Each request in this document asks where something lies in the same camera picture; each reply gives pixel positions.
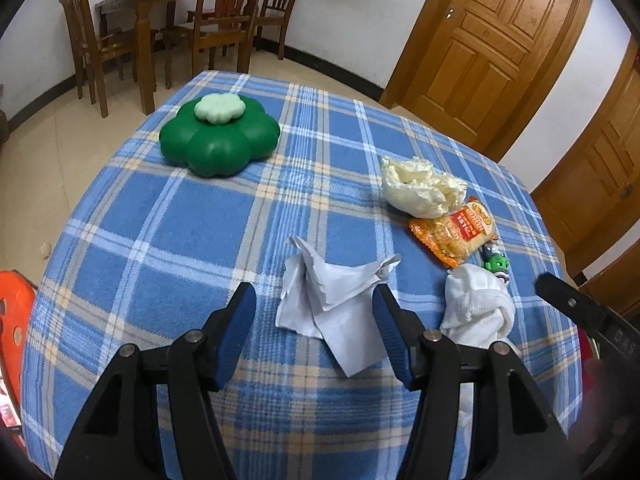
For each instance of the white sock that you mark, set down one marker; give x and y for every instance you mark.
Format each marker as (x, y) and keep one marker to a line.
(475, 305)

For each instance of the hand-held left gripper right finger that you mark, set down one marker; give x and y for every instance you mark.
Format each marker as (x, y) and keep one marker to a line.
(395, 335)

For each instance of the small green toy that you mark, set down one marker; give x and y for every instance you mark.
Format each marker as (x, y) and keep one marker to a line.
(495, 262)

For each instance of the cream plastic bag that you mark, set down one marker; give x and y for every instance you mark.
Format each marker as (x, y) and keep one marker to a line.
(415, 190)

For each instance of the blue plaid blanket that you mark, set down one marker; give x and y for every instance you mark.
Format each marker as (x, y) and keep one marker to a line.
(175, 240)

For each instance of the orange plastic stool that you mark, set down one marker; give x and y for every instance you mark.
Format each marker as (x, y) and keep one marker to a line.
(15, 310)

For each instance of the white paper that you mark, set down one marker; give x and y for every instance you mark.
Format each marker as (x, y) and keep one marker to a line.
(330, 305)

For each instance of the small beige floor scrap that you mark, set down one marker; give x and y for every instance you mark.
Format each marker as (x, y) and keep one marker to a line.
(46, 250)

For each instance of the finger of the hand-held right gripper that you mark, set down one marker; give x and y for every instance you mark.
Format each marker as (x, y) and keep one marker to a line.
(570, 302)

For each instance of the orange snack packet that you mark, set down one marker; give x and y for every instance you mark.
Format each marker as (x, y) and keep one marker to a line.
(455, 232)

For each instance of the wooden panel door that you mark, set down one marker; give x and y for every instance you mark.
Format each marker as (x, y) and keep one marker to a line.
(490, 50)
(600, 175)

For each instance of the tall-back wooden chair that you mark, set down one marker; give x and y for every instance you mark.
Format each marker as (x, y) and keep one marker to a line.
(225, 25)

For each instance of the green flower-shaped box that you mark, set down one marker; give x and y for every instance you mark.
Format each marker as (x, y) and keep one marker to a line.
(215, 145)

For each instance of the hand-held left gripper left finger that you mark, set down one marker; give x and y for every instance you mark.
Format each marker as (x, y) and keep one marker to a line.
(235, 330)

